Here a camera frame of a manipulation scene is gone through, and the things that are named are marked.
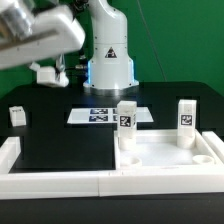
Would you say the white square tabletop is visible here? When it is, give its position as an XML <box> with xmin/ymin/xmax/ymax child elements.
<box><xmin>114</xmin><ymin>129</ymin><xmax>220</xmax><ymax>169</ymax></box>

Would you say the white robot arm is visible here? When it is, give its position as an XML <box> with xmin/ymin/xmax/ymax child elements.
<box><xmin>0</xmin><ymin>0</ymin><xmax>139</xmax><ymax>95</ymax></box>

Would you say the white AprilTag sheet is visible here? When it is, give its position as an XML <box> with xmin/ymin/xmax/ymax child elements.
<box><xmin>67</xmin><ymin>107</ymin><xmax>153</xmax><ymax>124</ymax></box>

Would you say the white U-shaped fence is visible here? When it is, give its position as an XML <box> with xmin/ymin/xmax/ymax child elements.
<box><xmin>0</xmin><ymin>131</ymin><xmax>224</xmax><ymax>200</ymax></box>

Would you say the thin dark cable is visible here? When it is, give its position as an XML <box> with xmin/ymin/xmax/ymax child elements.
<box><xmin>134</xmin><ymin>0</ymin><xmax>166</xmax><ymax>83</ymax></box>

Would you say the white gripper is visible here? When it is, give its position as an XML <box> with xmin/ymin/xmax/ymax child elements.
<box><xmin>0</xmin><ymin>4</ymin><xmax>85</xmax><ymax>79</ymax></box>

